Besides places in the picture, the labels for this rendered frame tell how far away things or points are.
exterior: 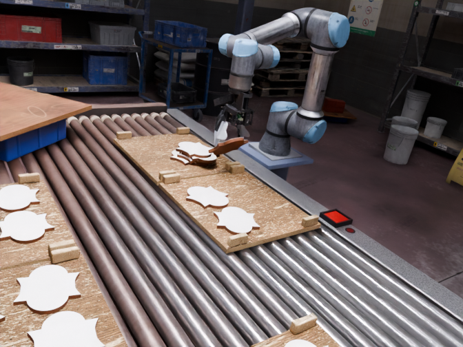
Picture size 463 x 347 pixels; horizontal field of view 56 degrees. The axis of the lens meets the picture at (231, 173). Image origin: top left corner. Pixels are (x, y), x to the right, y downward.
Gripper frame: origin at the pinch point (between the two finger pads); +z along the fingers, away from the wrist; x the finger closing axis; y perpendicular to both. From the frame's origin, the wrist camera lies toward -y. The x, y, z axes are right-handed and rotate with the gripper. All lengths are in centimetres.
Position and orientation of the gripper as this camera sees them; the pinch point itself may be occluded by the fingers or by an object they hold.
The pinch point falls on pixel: (227, 142)
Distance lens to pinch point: 152.3
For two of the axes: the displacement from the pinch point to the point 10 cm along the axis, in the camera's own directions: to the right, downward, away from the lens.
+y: 5.6, 4.2, -7.2
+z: -1.4, 9.0, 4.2
